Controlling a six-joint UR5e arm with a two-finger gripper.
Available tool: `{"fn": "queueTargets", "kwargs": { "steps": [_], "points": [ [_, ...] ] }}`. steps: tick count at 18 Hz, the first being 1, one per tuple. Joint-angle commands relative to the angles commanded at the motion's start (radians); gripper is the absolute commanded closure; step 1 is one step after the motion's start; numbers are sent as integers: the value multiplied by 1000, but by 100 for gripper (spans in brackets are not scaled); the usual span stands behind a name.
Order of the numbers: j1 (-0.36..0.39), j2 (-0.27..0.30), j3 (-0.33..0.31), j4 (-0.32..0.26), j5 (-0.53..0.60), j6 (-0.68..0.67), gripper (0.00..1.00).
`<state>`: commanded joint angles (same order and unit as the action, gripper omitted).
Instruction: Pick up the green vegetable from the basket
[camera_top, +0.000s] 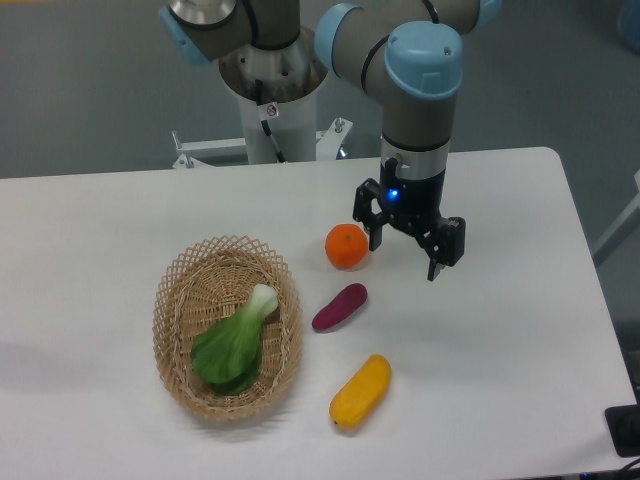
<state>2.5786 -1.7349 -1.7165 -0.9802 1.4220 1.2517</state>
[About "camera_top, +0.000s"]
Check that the green bok choy vegetable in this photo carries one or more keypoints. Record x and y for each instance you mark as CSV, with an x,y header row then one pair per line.
x,y
228,355

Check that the woven wicker basket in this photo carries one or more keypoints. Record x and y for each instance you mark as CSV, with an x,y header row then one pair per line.
x,y
206,284

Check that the orange tangerine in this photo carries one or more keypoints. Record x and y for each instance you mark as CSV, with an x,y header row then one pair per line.
x,y
346,246

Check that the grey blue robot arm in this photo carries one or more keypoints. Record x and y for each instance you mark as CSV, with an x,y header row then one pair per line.
x,y
406,55

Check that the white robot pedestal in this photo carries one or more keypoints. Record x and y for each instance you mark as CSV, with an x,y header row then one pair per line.
x,y
277,93

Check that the white table leg right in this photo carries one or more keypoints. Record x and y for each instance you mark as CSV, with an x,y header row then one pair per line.
x,y
619,230

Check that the purple sweet potato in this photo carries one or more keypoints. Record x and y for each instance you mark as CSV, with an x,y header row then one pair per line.
x,y
340,308

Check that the yellow mango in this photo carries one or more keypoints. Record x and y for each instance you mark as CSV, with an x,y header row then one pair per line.
x,y
362,394

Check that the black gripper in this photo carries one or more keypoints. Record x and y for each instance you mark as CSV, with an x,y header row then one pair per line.
x,y
412,206

